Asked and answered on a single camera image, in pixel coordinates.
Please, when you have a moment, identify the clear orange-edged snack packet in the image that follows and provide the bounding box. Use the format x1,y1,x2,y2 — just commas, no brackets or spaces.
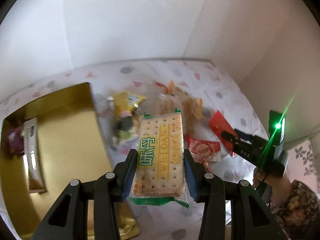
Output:
167,81,203,135

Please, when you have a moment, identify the yellow green snack bag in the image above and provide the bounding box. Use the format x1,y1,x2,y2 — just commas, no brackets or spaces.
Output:
110,91,146,148

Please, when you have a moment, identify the white milk powder stick pack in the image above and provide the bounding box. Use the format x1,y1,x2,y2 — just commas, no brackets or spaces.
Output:
23,118,47,193

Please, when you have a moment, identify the small red white candy packet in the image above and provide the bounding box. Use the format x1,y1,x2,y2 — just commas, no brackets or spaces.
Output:
184,135,221,172

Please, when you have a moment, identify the patterned white tablecloth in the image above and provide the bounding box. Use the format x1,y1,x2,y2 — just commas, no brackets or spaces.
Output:
1,60,267,226

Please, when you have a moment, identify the gold metal tin box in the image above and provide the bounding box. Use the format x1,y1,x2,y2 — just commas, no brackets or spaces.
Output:
0,81,141,240

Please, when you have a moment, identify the large red snack packet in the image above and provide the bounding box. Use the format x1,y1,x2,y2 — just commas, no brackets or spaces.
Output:
209,111,238,157

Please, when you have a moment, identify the clear brown pastry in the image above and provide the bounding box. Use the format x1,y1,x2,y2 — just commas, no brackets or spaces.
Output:
156,94,185,114

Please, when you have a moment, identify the person's right hand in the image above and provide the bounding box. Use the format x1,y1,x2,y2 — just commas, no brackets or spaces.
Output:
253,167,272,189

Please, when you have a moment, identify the purple snack packet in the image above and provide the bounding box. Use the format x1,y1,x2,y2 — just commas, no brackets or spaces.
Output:
7,126,24,155

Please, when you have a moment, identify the green Weidan cracker packet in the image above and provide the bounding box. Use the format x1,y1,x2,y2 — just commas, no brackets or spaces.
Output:
129,109,189,208

